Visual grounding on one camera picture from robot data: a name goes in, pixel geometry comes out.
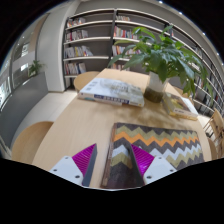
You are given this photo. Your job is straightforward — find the round-backed wooden chair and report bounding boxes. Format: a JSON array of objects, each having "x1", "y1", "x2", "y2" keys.
[
  {"x1": 73, "y1": 70, "x2": 101, "y2": 93},
  {"x1": 11, "y1": 120, "x2": 54, "y2": 165}
]

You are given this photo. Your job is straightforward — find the small green background plant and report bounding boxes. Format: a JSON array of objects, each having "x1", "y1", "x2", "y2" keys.
[{"x1": 27, "y1": 59, "x2": 46, "y2": 78}]

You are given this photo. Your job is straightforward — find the slatted wooden chair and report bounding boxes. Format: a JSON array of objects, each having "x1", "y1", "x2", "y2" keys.
[{"x1": 202, "y1": 109, "x2": 224, "y2": 159}]

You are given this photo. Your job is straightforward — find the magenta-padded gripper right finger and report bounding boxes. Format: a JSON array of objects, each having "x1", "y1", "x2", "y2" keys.
[{"x1": 125, "y1": 143, "x2": 177, "y2": 187}]

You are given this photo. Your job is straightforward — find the large white book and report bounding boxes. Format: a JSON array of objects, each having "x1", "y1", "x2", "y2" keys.
[{"x1": 77, "y1": 77, "x2": 145, "y2": 108}]

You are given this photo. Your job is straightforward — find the ceiling lights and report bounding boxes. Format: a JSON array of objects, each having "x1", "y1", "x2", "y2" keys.
[{"x1": 158, "y1": 0, "x2": 222, "y2": 57}]

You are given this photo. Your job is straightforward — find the green plant in white pot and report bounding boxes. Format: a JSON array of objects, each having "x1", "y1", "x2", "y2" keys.
[{"x1": 107, "y1": 24, "x2": 214, "y2": 104}]

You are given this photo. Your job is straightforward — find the grey shelf unit with books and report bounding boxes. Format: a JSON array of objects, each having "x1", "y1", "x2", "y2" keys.
[{"x1": 62, "y1": 8, "x2": 224, "y2": 118}]

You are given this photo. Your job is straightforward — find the zigzag patterned towel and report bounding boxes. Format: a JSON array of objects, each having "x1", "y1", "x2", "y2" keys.
[{"x1": 100, "y1": 122, "x2": 205, "y2": 189}]

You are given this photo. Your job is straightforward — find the yellow-edged book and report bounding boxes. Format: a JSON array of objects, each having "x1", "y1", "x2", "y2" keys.
[{"x1": 162, "y1": 92, "x2": 200, "y2": 121}]

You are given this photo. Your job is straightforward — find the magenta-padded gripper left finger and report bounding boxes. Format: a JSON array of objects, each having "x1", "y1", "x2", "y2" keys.
[{"x1": 49, "y1": 143, "x2": 98, "y2": 187}]

